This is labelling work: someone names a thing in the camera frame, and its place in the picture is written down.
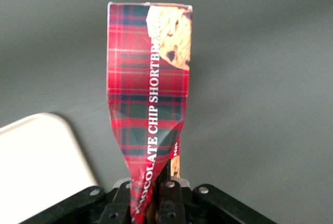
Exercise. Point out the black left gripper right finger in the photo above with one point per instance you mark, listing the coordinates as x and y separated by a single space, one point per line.
170 200

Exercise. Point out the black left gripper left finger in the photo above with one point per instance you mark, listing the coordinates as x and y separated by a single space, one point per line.
115 205

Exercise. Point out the red tartan cookie box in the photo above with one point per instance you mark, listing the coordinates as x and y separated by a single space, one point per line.
135 78

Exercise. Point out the beige plastic tray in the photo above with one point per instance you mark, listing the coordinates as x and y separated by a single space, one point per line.
39 166

